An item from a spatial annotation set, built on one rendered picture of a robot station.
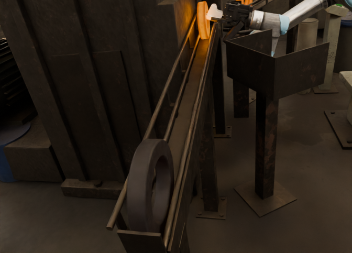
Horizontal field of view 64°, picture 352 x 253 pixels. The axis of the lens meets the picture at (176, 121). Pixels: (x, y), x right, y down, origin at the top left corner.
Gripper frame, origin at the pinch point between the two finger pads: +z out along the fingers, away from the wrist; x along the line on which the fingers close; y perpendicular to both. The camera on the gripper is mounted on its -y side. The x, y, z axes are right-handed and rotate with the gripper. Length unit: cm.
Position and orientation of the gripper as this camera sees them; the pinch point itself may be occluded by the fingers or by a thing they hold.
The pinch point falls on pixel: (203, 15)
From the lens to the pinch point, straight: 132.1
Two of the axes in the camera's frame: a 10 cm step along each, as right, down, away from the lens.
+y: 1.2, -8.2, -5.6
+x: -2.0, 5.3, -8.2
